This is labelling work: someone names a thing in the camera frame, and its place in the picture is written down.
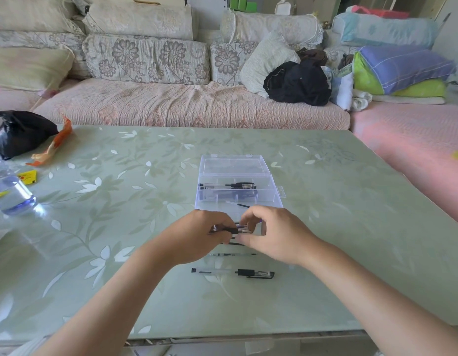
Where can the person's left hand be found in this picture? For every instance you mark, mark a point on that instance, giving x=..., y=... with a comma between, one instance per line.
x=193, y=239

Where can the person's right hand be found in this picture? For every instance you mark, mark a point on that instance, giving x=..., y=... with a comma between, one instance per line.
x=284, y=237

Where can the black pen refill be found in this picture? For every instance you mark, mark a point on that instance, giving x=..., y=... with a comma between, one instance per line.
x=243, y=205
x=236, y=243

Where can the clear plastic storage box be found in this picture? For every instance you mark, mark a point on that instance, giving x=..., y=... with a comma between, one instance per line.
x=232, y=164

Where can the person's left forearm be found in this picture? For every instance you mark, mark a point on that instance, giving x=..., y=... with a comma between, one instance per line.
x=110, y=307

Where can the person's right forearm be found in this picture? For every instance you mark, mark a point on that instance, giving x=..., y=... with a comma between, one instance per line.
x=381, y=304

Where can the pink quilted sofa seat cover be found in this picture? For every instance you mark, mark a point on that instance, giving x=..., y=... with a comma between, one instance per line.
x=188, y=104

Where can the black clothing bundle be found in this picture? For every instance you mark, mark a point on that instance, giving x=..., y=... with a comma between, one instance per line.
x=298, y=84

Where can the white towel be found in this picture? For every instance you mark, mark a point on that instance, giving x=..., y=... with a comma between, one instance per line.
x=361, y=101

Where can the white and blue cloth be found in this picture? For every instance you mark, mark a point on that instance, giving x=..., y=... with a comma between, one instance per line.
x=342, y=91

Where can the salmon pink sofa seat cover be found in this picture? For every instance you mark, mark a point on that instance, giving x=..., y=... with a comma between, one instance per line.
x=407, y=137

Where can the orange snack wrapper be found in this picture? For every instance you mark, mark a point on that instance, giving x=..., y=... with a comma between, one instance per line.
x=62, y=137

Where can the white textured pillow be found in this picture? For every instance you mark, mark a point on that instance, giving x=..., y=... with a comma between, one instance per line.
x=264, y=64

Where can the yellow tag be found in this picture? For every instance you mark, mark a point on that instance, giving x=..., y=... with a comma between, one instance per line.
x=27, y=177

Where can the floral sofa back cushion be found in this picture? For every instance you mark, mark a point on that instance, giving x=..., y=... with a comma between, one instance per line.
x=226, y=62
x=147, y=60
x=43, y=38
x=334, y=56

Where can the brown garment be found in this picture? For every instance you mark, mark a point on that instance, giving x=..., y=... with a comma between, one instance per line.
x=312, y=55

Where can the clear water bottle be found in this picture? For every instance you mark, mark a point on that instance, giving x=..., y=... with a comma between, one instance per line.
x=10, y=196

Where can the black plastic bag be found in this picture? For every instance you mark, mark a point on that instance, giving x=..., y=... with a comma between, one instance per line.
x=21, y=134

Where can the cream sofa bolster cushion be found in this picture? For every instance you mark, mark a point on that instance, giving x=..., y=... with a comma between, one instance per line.
x=138, y=20
x=272, y=28
x=32, y=14

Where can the pale pink sofa seat cover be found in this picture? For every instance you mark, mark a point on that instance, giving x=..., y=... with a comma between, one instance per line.
x=12, y=100

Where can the white tissue pack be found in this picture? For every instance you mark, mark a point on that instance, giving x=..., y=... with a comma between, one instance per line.
x=282, y=8

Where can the light blue bolster pillow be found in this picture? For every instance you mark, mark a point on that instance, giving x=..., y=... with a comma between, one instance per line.
x=385, y=30

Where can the pale yellow pillow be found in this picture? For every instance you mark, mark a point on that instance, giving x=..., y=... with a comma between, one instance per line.
x=28, y=68

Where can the green bottle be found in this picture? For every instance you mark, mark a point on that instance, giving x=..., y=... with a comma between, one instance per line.
x=234, y=2
x=242, y=2

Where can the brown wooden stick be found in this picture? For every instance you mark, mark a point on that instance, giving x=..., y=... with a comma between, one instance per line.
x=147, y=2

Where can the grey table frame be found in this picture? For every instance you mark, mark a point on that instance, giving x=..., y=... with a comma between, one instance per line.
x=221, y=344

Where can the white cabinet with black frame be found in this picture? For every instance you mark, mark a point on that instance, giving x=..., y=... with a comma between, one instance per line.
x=207, y=12

